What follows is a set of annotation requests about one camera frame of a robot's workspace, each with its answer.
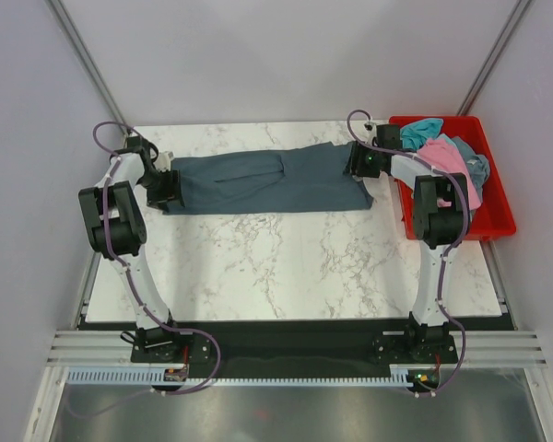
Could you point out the aluminium frame post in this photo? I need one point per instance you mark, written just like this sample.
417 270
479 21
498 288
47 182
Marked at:
72 35
507 32

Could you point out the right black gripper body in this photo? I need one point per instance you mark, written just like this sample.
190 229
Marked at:
366 158

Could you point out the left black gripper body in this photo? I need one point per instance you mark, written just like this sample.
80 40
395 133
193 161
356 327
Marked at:
158 187

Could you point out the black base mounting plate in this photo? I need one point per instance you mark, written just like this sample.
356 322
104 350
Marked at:
303 347

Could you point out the dark blue-grey t shirt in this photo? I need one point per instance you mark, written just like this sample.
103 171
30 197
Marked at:
302 180

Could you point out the right aluminium frame post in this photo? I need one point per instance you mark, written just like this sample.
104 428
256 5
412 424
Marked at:
507 32

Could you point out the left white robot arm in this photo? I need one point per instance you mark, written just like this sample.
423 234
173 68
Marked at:
117 229

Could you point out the aluminium front rail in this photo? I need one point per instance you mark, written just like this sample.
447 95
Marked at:
483 349

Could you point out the grey-blue t shirt in bin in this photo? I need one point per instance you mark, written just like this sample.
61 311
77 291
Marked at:
477 165

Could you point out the pink t shirt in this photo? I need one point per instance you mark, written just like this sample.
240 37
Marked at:
442 153

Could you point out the teal t shirt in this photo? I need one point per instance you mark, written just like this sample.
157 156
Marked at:
416 134

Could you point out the left aluminium frame post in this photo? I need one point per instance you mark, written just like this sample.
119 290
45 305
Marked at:
72 35

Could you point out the red plastic bin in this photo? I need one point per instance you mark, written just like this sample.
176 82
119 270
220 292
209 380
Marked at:
494 219

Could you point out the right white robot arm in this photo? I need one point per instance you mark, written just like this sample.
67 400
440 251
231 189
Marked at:
440 219

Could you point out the white slotted cable duct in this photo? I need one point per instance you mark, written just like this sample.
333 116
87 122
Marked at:
177 377

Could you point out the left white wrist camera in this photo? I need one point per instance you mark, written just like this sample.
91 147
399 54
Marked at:
163 161

